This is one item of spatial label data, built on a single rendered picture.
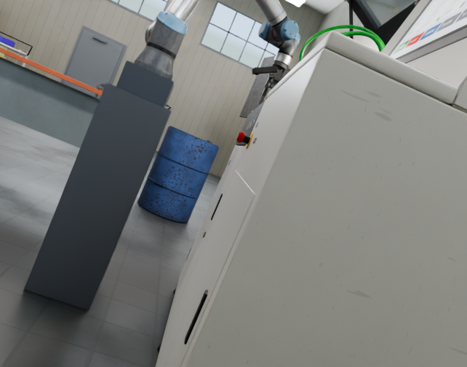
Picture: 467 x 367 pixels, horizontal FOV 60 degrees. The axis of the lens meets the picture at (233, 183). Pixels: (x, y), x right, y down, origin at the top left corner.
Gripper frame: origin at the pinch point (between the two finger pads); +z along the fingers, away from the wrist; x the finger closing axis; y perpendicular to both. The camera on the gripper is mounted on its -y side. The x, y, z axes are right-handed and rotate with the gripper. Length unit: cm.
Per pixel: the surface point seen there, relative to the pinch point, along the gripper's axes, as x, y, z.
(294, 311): -127, 11, 45
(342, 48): -127, 1, 5
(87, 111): 98, -101, 39
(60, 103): 96, -119, 41
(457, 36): -112, 23, -11
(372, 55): -127, 5, 4
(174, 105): 895, -147, -27
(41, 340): -69, -37, 100
